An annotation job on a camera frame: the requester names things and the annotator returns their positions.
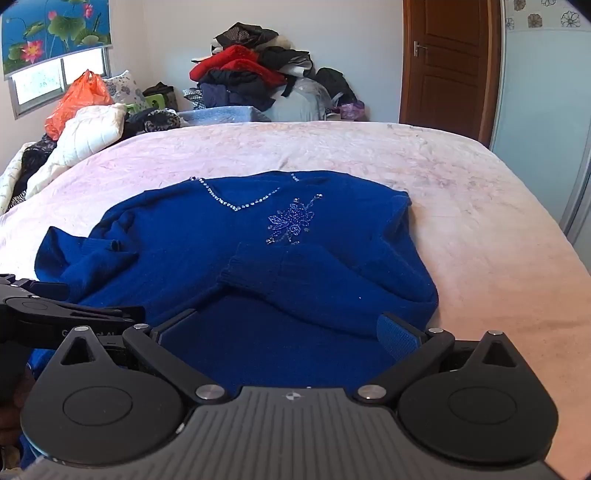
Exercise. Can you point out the floral pillow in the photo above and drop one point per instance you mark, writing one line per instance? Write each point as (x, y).
(127, 90)

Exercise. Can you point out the window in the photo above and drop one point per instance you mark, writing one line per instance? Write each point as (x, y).
(37, 83)

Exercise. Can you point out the lotus flower window blind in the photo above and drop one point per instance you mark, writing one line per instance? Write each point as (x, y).
(55, 27)

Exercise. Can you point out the green plastic item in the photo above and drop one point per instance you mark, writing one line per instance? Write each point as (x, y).
(154, 99)

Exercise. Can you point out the white quilted jacket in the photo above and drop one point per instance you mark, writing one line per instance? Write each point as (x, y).
(83, 134)

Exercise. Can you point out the pile of clothes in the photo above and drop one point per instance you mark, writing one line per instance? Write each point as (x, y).
(240, 69)

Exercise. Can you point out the light blue folded blanket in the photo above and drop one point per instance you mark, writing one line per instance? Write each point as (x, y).
(221, 114)

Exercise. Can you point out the black bag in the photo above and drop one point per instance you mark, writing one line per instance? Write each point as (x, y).
(334, 83)

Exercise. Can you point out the black patterned cloth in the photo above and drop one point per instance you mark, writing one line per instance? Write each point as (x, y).
(152, 122)

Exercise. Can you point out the orange plastic bag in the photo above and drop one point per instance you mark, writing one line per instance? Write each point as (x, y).
(81, 99)

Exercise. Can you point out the blue beaded sweater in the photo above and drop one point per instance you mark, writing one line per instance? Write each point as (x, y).
(207, 240)

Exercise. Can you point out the sliding wardrobe door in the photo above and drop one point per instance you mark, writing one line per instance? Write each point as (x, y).
(540, 115)

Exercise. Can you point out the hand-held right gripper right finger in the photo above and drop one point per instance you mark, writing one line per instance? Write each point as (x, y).
(397, 339)

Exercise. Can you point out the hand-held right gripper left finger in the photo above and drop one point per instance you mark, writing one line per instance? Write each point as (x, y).
(147, 345)

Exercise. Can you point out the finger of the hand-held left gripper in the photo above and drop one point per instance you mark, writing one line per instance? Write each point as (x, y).
(106, 314)

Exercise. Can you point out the brown wooden door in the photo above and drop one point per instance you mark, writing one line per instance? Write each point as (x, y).
(448, 69)

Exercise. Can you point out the purple bag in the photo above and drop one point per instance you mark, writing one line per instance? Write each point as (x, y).
(351, 110)

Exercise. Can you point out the pink bed blanket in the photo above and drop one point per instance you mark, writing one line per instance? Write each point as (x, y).
(485, 230)

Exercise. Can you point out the translucent grey bag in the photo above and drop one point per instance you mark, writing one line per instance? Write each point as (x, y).
(300, 104)

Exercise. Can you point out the black floral cloth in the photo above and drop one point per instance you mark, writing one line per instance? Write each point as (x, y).
(32, 161)

